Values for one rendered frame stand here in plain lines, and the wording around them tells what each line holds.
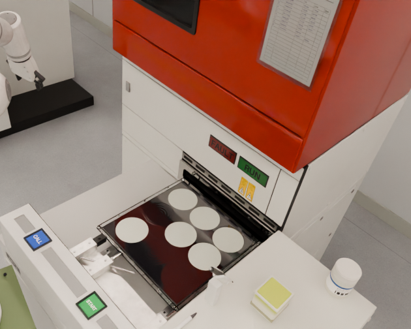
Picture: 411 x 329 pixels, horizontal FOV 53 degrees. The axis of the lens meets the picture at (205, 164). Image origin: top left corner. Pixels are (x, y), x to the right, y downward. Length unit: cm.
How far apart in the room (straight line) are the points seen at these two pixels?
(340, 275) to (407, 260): 173
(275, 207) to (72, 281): 62
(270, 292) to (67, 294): 51
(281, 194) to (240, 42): 46
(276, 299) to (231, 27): 69
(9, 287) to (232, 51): 90
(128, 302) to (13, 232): 38
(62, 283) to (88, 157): 186
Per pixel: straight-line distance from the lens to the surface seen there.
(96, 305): 112
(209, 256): 129
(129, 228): 134
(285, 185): 123
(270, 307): 109
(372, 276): 268
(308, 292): 123
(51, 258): 122
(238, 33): 109
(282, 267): 124
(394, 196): 292
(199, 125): 138
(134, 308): 121
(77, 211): 150
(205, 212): 140
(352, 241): 279
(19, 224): 131
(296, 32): 98
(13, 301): 131
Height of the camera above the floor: 193
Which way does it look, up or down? 41 degrees down
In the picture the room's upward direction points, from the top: 10 degrees clockwise
